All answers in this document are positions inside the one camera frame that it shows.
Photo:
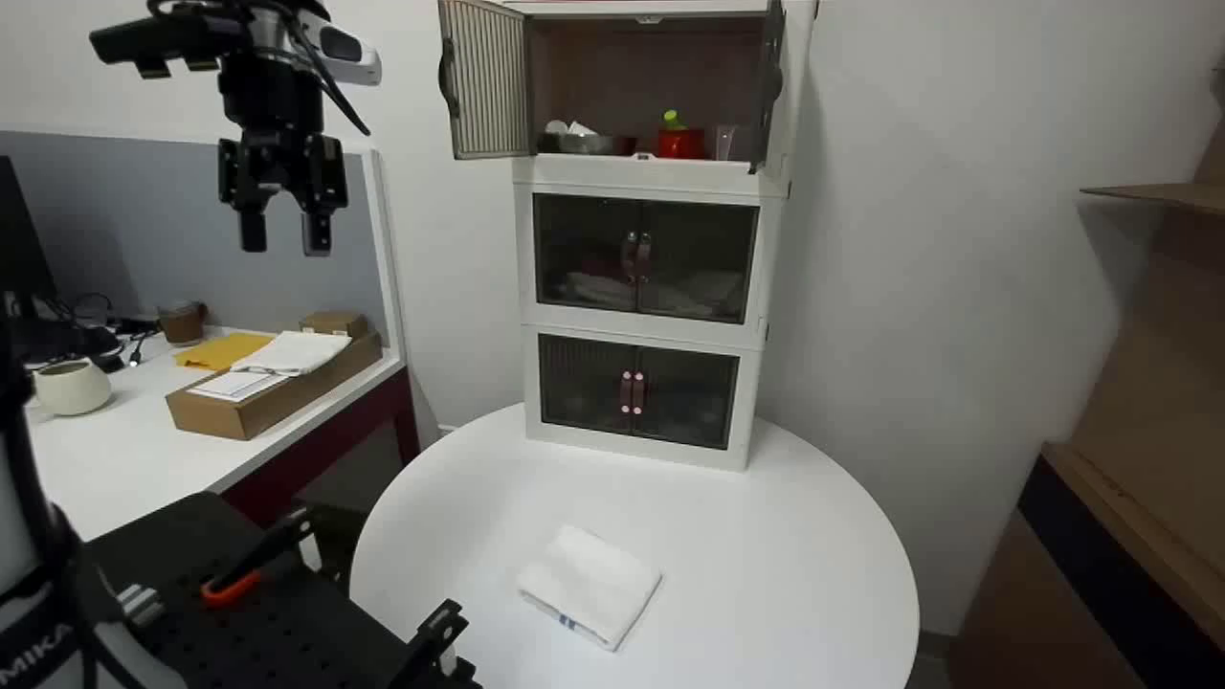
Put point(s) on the metal bowl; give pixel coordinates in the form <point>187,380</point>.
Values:
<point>571,138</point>

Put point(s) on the yellow envelope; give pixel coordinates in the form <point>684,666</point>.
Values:
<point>216,355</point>

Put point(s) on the white three-tier storage cabinet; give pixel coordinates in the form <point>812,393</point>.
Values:
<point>643,282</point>

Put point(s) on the white folded cloth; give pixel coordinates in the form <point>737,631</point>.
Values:
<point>592,585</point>

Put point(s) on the open cardboard box on desk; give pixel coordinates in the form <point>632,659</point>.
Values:
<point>274,386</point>

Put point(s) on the orange handled clamp near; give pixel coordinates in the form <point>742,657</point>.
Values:
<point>284,550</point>

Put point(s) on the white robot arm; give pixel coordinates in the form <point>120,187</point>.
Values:
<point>276,63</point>

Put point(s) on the red tomato toy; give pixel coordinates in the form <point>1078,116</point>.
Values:
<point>676,138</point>

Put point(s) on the stacked cardboard boxes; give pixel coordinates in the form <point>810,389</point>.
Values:
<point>1111,564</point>

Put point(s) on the small clear cup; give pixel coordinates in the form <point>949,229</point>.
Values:
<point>723,144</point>

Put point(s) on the white bowl on desk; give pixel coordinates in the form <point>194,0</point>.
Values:
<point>68,389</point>

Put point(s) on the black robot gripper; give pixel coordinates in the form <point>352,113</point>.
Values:
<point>280,150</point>

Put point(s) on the white side desk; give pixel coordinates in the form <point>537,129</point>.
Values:
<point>127,456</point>

